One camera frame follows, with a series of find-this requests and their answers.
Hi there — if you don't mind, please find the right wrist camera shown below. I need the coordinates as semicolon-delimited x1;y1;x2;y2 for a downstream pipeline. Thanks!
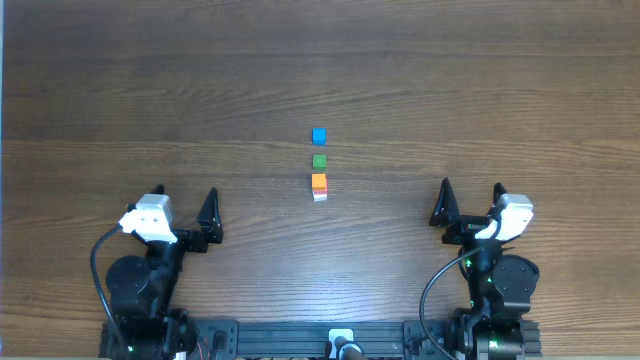
473;193;535;242

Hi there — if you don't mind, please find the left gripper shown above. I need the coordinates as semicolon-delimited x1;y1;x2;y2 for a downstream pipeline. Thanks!
148;183;225;254

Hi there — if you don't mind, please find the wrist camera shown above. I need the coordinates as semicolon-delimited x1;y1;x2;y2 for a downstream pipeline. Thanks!
473;193;535;242
118;193;179;245

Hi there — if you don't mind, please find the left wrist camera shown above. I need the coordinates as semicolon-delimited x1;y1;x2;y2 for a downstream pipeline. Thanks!
118;193;179;245

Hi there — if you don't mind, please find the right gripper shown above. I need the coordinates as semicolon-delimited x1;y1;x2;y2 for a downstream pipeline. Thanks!
429;177;509;247

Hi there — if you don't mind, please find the mounting rail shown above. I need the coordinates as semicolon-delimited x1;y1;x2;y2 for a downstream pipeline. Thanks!
99;318;544;360

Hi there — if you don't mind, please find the black cable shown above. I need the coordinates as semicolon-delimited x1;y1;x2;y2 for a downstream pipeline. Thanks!
418;212;504;359
88;224;132;359

